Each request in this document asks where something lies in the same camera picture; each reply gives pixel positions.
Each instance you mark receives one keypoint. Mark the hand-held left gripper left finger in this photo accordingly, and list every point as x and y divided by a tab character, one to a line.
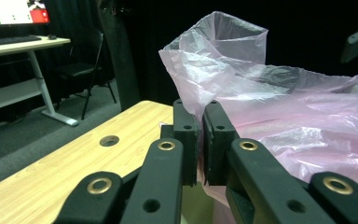
188	146

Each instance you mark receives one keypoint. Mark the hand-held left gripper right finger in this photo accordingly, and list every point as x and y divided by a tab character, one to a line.
217	146

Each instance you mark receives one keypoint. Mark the green plastic trash bin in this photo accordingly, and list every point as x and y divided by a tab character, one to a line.
199	205

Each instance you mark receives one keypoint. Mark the pink plastic trash bag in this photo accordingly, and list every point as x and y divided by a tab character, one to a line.
292	124

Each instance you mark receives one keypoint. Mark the black folding chair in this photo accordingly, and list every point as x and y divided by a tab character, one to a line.
74	70

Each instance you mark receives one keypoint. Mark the black computer mouse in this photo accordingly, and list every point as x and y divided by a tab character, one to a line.
52	36

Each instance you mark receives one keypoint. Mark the white metal-framed desk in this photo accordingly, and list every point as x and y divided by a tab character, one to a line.
18	46

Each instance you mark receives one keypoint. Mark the black keyboard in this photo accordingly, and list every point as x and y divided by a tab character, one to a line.
9	40

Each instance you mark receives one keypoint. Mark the computer monitor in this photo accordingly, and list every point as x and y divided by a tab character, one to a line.
3	11

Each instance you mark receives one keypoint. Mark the grey fabric-covered post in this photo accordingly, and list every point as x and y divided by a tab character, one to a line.
118	56

